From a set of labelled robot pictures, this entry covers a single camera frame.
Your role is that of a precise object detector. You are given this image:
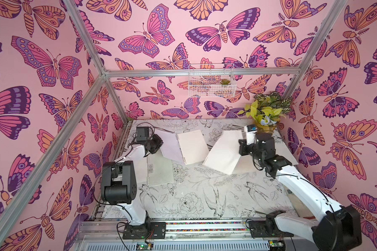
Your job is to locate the potted green plant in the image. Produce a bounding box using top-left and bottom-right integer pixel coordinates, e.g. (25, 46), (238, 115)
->
(238, 92), (292, 134)

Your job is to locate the CAMP spiral notebook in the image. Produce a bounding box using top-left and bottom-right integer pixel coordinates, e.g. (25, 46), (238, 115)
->
(156, 130), (209, 165)

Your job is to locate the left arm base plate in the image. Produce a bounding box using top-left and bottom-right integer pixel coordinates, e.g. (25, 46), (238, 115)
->
(123, 222), (166, 239)

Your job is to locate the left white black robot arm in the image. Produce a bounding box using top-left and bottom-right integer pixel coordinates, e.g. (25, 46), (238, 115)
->
(101, 122), (163, 227)

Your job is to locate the small clear-spiral notebook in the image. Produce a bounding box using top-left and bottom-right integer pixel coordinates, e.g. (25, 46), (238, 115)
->
(133, 152), (174, 187)

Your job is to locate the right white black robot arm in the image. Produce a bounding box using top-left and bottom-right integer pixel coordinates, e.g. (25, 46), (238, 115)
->
(238, 133), (362, 251)

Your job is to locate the beige oven mitt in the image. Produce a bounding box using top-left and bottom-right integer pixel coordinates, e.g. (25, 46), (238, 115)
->
(288, 191), (315, 219)

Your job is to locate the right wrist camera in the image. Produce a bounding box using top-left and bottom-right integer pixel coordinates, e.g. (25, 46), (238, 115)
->
(244, 124), (258, 145)

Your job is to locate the white wire basket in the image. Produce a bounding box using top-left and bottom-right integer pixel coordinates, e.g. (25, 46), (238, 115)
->
(187, 64), (237, 99)

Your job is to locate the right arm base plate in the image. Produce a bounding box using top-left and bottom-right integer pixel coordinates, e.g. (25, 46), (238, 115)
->
(245, 219), (294, 238)

